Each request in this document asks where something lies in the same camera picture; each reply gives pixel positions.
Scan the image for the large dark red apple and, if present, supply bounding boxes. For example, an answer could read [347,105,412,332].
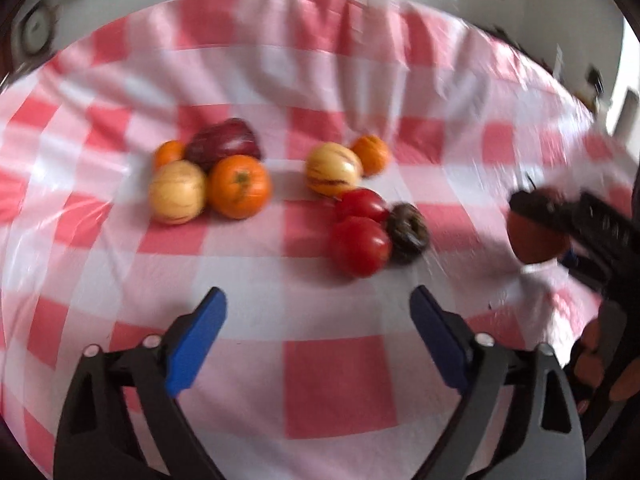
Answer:
[506,209,570,264]

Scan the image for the red tomato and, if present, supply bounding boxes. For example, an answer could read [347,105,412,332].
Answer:
[333,188,390,226]
[329,217,392,278]

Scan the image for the small orange tangerine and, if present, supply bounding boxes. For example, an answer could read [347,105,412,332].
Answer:
[152,140,186,171]

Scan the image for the dark red wrinkled fruit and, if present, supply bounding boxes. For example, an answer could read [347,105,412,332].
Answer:
[183,118,264,174]

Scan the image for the red white checkered tablecloth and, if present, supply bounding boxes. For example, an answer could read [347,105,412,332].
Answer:
[1,0,637,479]

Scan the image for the round wall gauge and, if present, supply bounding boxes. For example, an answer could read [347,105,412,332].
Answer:
[18,0,55,58]

